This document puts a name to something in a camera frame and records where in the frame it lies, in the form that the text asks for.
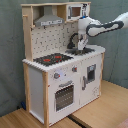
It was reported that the toy oven door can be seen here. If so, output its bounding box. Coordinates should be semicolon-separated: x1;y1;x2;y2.
55;85;74;111

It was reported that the grey toy sink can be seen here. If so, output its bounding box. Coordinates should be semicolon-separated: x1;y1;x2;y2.
65;47;95;55

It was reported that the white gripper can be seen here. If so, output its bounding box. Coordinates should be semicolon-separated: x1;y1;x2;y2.
78;34;88;50

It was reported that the left stove knob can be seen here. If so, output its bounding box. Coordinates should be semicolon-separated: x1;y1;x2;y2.
54;73;60;79

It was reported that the black toy faucet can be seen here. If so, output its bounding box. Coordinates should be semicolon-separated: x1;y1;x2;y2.
67;33;78;49

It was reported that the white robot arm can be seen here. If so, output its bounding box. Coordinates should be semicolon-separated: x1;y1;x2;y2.
78;12;128;50

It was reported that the black toy stovetop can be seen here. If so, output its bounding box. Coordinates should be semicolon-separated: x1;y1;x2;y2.
34;53;70;66

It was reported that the grey range hood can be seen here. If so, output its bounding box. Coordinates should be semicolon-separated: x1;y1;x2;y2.
35;6;64;27

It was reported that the stove knob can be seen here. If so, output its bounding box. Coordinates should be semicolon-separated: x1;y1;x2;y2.
72;66;77;72
54;73;60;79

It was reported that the toy microwave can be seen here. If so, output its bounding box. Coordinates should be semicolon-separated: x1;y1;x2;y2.
66;3;89;21

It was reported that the wooden toy kitchen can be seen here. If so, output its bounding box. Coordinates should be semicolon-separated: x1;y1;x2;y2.
22;2;105;128

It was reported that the right stove knob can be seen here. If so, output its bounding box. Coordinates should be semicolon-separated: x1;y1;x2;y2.
72;66;77;72

